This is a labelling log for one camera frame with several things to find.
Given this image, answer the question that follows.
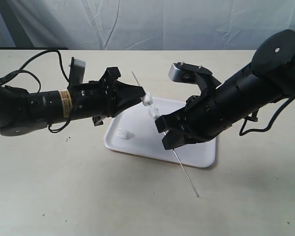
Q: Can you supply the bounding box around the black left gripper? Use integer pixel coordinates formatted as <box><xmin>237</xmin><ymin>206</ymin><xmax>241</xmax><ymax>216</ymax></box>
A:
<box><xmin>68</xmin><ymin>67</ymin><xmax>146</xmax><ymax>126</ymax></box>

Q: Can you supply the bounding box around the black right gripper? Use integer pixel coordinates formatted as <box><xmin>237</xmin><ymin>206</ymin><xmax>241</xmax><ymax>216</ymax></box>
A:
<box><xmin>155</xmin><ymin>94</ymin><xmax>224</xmax><ymax>150</ymax></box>

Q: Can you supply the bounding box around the white marshmallow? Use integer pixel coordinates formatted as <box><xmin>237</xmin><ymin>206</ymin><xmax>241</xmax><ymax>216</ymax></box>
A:
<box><xmin>117</xmin><ymin>128</ymin><xmax>130</xmax><ymax>140</ymax></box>
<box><xmin>142</xmin><ymin>91</ymin><xmax>153</xmax><ymax>106</ymax></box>
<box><xmin>148</xmin><ymin>107</ymin><xmax>160</xmax><ymax>120</ymax></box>

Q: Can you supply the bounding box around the thin metal skewer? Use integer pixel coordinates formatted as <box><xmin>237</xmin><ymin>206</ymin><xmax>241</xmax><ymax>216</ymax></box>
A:
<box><xmin>131</xmin><ymin>71</ymin><xmax>200</xmax><ymax>198</ymax></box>

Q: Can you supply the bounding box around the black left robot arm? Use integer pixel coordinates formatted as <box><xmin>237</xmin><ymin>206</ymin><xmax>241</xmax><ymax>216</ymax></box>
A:
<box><xmin>0</xmin><ymin>67</ymin><xmax>146</xmax><ymax>137</ymax></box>

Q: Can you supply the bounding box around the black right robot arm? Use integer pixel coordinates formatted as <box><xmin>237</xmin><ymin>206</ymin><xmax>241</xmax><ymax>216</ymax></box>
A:
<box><xmin>155</xmin><ymin>29</ymin><xmax>295</xmax><ymax>150</ymax></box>

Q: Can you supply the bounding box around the white rectangular plastic tray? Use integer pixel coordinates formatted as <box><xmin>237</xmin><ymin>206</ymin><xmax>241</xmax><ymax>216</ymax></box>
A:
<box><xmin>104</xmin><ymin>103</ymin><xmax>217</xmax><ymax>168</ymax></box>

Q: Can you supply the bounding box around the white wrinkled backdrop cloth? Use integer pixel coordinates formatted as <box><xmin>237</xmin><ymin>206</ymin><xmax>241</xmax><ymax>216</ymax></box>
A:
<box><xmin>0</xmin><ymin>0</ymin><xmax>295</xmax><ymax>50</ymax></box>

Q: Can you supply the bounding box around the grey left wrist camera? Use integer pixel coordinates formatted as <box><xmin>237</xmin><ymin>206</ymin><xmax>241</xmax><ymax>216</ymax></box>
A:
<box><xmin>68</xmin><ymin>57</ymin><xmax>86</xmax><ymax>86</ymax></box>

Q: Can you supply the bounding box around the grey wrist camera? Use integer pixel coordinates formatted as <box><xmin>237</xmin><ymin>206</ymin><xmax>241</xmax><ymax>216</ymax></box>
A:
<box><xmin>68</xmin><ymin>57</ymin><xmax>86</xmax><ymax>86</ymax></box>
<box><xmin>168</xmin><ymin>62</ymin><xmax>222</xmax><ymax>95</ymax></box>

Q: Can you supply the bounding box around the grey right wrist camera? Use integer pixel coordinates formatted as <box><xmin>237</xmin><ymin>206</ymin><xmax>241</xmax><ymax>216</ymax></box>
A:
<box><xmin>168</xmin><ymin>62</ymin><xmax>222</xmax><ymax>95</ymax></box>

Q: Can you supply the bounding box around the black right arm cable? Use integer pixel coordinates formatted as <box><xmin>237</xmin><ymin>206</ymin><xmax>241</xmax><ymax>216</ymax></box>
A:
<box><xmin>238</xmin><ymin>95</ymin><xmax>295</xmax><ymax>136</ymax></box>

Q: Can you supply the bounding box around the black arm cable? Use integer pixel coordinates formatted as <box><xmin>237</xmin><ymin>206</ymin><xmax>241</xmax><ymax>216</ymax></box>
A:
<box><xmin>238</xmin><ymin>95</ymin><xmax>295</xmax><ymax>136</ymax></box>
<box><xmin>0</xmin><ymin>50</ymin><xmax>77</xmax><ymax>133</ymax></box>

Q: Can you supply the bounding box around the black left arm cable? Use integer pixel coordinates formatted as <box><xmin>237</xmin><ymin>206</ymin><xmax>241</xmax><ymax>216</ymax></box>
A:
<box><xmin>0</xmin><ymin>50</ymin><xmax>77</xmax><ymax>133</ymax></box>

